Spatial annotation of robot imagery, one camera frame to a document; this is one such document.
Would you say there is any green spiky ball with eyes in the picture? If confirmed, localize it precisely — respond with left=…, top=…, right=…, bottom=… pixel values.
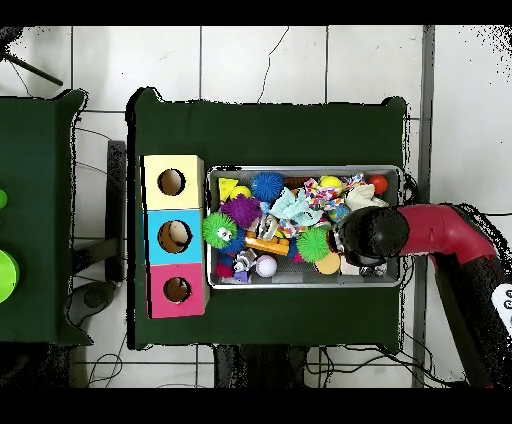
left=200, top=211, right=239, bottom=249

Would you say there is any plain green spiky ball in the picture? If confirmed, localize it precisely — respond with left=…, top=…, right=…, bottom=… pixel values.
left=295, top=225, right=331, bottom=264

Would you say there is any wooden box with three holes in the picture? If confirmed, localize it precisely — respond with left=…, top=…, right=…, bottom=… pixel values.
left=139, top=154, right=210, bottom=320

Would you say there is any shallow clear mesh bin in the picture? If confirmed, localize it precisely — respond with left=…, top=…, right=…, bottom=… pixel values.
left=206, top=164, right=404, bottom=290

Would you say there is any purple spiky toy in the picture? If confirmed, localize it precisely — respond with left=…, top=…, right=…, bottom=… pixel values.
left=219, top=194, right=263, bottom=230

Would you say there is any crushed silver drink can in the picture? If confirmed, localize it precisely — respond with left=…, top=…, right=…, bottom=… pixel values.
left=255, top=213, right=281, bottom=241

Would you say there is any blue spiky ball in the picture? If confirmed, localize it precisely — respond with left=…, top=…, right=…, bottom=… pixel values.
left=250, top=172, right=286, bottom=204
left=221, top=229, right=247, bottom=255

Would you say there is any light blue cloth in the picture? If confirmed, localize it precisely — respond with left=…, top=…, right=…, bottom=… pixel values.
left=269, top=187, right=324, bottom=227

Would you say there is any colourful patterned cloth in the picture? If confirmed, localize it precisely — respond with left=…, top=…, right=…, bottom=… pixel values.
left=302, top=172, right=367, bottom=212

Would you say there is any yellow ball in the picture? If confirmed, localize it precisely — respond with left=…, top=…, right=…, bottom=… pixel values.
left=318, top=174, right=344, bottom=193

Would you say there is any cream white cloth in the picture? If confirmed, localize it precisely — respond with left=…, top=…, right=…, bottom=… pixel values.
left=344, top=183, right=390, bottom=212

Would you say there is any dark green side tablecloth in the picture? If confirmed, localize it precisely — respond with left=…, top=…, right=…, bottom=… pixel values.
left=0, top=89, right=94, bottom=346

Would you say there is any lime green bowl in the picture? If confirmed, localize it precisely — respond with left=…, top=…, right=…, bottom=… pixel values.
left=0, top=249, right=20, bottom=304

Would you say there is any black tripod leg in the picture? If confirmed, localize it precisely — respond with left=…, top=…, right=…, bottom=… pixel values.
left=0, top=47, right=64, bottom=87

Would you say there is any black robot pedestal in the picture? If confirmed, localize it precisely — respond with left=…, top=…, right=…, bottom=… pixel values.
left=213, top=344, right=311, bottom=388

